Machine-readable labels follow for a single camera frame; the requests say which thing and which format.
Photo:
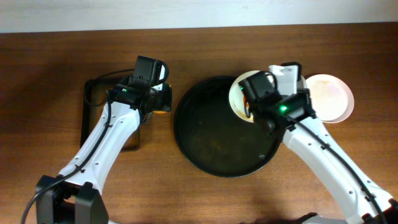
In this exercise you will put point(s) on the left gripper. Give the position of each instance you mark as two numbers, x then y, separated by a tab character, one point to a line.
162	101

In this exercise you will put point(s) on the grey-white plate with sauce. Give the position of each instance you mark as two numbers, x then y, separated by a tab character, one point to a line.
317	86

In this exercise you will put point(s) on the white plate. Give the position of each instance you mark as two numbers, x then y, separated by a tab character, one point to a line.
348	112
236	97

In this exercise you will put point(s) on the green and orange sponge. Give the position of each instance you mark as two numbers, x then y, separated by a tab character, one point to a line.
160	112

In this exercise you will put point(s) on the white plate bottom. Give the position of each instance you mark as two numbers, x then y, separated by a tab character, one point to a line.
348	112

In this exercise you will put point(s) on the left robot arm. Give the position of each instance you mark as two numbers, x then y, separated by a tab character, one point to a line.
75	195

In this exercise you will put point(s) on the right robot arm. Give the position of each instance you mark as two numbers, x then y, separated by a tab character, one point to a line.
274	101

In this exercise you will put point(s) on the black rectangular tray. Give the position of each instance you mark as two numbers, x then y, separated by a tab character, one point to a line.
95	93

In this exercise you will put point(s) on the black round tray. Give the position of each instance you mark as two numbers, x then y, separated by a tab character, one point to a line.
213	138

